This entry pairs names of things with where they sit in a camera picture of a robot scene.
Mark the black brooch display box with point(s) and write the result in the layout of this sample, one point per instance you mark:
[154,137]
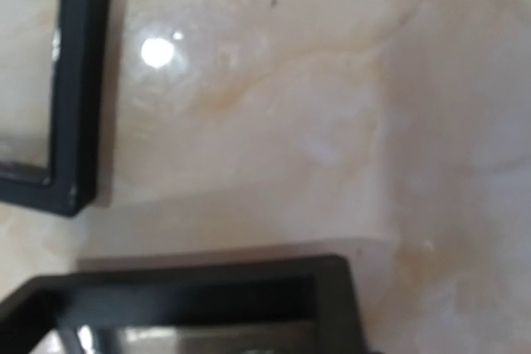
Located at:
[68,182]

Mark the black box with orange brooch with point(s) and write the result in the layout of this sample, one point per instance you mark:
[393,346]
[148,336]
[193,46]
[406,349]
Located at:
[318,288]

